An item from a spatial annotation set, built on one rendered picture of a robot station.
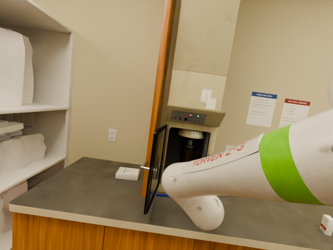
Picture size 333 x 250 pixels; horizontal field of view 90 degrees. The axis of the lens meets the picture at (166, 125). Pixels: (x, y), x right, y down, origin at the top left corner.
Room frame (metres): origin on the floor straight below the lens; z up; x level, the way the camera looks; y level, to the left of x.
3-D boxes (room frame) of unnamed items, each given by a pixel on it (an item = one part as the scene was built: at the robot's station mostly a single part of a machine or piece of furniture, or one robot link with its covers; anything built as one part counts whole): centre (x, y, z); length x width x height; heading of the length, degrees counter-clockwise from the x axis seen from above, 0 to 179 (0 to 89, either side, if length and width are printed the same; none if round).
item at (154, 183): (0.85, 0.02, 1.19); 0.30 x 0.01 x 0.40; 172
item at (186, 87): (1.14, -0.15, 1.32); 0.32 x 0.25 x 0.77; 89
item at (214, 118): (0.96, -0.15, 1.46); 0.32 x 0.11 x 0.10; 89
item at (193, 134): (1.12, -0.17, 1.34); 0.18 x 0.18 x 0.05
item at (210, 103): (0.96, -0.23, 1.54); 0.05 x 0.05 x 0.06; 84
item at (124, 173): (1.17, 0.23, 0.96); 0.16 x 0.12 x 0.04; 93
